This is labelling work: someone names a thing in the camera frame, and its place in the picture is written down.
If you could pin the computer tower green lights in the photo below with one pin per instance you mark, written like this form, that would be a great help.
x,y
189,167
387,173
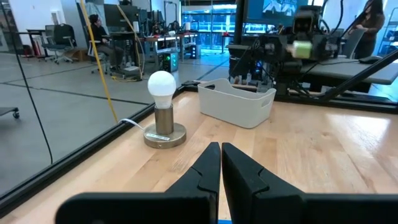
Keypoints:
x,y
169,62

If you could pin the white light bulb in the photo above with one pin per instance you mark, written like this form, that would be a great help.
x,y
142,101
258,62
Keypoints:
x,y
161,87

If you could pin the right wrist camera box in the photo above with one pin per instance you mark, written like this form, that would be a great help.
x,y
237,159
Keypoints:
x,y
306,21

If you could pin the white plastic bin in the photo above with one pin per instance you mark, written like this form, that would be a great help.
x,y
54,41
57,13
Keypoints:
x,y
233,107

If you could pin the blue plastic basket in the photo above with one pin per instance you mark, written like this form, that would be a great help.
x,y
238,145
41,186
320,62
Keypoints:
x,y
225,222

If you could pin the wooden workbench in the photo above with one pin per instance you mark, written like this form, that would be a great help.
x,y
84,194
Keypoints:
x,y
161,39

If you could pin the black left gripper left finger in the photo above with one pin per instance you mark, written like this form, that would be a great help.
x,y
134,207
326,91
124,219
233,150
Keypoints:
x,y
192,205

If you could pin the large wall display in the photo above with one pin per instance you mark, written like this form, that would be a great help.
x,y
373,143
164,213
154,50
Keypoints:
x,y
273,9

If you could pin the standing person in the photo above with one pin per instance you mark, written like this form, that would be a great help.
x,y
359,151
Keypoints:
x,y
371,28

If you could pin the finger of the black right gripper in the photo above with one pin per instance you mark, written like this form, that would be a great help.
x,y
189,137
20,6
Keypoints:
x,y
289,50
318,48

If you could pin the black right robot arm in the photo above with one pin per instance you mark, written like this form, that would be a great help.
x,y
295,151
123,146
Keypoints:
x,y
289,77

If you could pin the dark office chair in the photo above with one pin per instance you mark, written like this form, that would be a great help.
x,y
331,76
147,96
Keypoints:
x,y
62,35

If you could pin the seated person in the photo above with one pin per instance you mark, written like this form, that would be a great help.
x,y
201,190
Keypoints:
x,y
99,34

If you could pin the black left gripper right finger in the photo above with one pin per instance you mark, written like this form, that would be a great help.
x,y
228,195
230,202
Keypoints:
x,y
267,205

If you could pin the green charger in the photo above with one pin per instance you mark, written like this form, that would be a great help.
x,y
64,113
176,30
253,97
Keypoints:
x,y
301,49

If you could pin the grey desk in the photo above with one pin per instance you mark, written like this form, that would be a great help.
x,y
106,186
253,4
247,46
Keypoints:
x,y
357,73

